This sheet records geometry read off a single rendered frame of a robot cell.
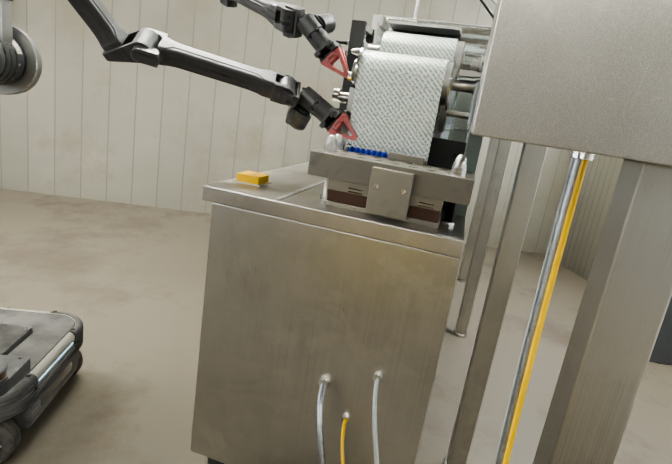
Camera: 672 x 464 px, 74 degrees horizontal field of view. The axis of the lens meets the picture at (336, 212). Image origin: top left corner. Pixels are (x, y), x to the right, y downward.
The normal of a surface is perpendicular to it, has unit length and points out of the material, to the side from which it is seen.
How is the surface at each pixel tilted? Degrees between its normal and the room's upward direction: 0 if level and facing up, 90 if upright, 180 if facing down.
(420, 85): 90
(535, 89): 90
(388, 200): 90
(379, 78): 90
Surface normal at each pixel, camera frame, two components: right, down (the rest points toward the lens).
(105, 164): 0.09, 0.25
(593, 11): -0.28, 0.18
